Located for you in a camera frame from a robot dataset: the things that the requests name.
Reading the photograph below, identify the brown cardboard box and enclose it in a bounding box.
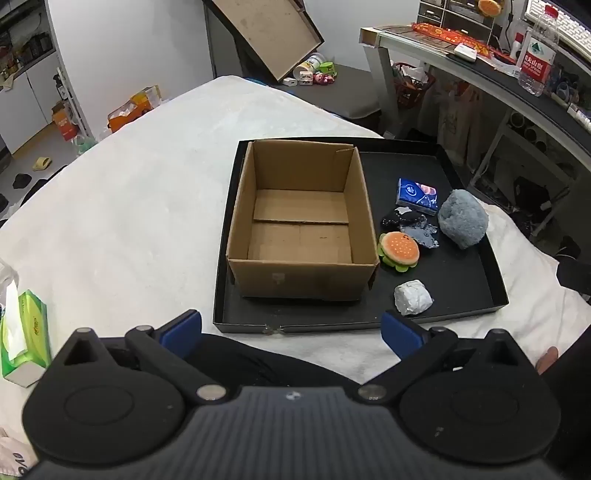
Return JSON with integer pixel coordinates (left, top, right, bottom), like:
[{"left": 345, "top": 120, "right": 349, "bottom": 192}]
[{"left": 225, "top": 140, "right": 380, "bottom": 303}]

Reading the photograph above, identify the pink cloth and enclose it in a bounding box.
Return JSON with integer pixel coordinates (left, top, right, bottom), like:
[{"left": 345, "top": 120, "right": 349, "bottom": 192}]
[{"left": 0, "top": 427, "right": 38, "bottom": 476}]

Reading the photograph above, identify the white paper ball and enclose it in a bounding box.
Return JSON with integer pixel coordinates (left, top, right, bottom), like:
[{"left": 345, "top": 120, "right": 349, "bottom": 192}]
[{"left": 394, "top": 280, "right": 434, "bottom": 317}]

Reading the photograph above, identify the white tin can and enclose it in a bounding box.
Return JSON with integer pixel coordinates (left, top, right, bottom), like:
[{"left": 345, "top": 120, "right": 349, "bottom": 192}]
[{"left": 295, "top": 53, "right": 326, "bottom": 77}]

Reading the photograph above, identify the green tissue box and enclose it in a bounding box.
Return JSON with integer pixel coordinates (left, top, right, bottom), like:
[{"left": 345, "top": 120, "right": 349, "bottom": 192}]
[{"left": 0, "top": 290, "right": 51, "bottom": 387}]

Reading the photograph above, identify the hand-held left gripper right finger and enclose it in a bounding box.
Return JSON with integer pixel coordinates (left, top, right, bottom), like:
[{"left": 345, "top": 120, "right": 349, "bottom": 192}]
[{"left": 358, "top": 310, "right": 532, "bottom": 405}]

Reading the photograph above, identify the white keyboard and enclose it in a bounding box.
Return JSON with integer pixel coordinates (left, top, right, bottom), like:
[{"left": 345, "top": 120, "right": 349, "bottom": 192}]
[{"left": 525, "top": 0, "right": 591, "bottom": 44}]

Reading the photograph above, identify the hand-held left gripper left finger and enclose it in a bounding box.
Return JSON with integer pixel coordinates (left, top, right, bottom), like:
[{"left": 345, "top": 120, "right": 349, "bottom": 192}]
[{"left": 54, "top": 310, "right": 228, "bottom": 405}]

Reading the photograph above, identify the beige paper bag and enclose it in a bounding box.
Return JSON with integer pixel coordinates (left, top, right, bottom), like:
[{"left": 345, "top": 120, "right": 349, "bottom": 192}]
[{"left": 434, "top": 83, "right": 481, "bottom": 162}]

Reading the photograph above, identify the grey fluffy plush toy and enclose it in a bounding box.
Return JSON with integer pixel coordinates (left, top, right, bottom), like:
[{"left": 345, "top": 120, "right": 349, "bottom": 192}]
[{"left": 438, "top": 189, "right": 489, "bottom": 250}]

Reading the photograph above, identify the blue pocket tissue pack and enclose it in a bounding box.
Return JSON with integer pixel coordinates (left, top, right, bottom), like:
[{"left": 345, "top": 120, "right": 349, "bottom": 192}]
[{"left": 396, "top": 178, "right": 438, "bottom": 216}]

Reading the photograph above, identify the clear water bottle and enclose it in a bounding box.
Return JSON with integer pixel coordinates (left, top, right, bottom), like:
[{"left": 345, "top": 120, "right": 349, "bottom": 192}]
[{"left": 516, "top": 4, "right": 559, "bottom": 97}]

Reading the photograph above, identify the dark cloth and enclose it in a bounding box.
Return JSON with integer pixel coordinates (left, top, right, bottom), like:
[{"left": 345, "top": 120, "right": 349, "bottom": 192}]
[{"left": 555, "top": 235, "right": 591, "bottom": 305}]

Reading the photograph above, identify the white cabinet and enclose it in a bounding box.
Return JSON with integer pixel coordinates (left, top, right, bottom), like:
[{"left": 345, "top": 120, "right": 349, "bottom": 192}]
[{"left": 0, "top": 0, "right": 75, "bottom": 155}]

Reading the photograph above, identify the yellow cardboard box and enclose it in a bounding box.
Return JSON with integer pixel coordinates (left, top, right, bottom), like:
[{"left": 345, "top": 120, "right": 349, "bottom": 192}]
[{"left": 107, "top": 85, "right": 162, "bottom": 134}]

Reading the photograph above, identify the black shallow tray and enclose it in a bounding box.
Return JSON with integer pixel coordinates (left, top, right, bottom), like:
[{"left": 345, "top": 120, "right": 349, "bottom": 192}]
[{"left": 212, "top": 137, "right": 509, "bottom": 334}]

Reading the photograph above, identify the burger plush toy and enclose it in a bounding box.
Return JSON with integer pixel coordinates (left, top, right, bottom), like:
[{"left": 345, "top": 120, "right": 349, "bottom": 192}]
[{"left": 378, "top": 232, "right": 421, "bottom": 272}]

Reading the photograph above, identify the red basket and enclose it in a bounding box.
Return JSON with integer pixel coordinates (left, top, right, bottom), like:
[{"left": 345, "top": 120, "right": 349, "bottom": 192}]
[{"left": 392, "top": 62, "right": 435, "bottom": 109}]

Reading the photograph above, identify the large black box lid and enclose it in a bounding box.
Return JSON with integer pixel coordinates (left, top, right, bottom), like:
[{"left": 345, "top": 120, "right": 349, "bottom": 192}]
[{"left": 203, "top": 0, "right": 324, "bottom": 85}]

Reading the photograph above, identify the curved black desk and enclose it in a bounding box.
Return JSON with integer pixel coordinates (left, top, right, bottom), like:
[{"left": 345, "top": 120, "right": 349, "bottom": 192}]
[{"left": 360, "top": 25, "right": 591, "bottom": 217}]

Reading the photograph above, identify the red printed banner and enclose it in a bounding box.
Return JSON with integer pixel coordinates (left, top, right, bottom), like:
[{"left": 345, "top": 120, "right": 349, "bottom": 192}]
[{"left": 411, "top": 22, "right": 518, "bottom": 65}]

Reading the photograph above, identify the blue denim fabric patch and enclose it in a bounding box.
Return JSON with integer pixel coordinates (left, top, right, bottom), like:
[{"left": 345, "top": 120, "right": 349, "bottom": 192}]
[{"left": 402, "top": 222, "right": 439, "bottom": 250}]

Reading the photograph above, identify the black star plush toy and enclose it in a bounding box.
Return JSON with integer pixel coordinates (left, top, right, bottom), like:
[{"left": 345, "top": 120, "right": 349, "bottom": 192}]
[{"left": 379, "top": 206, "right": 428, "bottom": 232}]

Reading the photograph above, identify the clear plastic wrapper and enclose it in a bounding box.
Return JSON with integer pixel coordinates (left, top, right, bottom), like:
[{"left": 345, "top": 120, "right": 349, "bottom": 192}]
[{"left": 0, "top": 258, "right": 20, "bottom": 319}]

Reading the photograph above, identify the person's right hand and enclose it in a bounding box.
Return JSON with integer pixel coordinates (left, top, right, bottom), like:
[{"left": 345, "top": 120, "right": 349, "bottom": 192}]
[{"left": 537, "top": 347, "right": 559, "bottom": 374}]

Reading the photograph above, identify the orange carton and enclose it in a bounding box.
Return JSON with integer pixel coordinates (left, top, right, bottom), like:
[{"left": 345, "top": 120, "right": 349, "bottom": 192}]
[{"left": 52, "top": 102, "right": 79, "bottom": 140}]

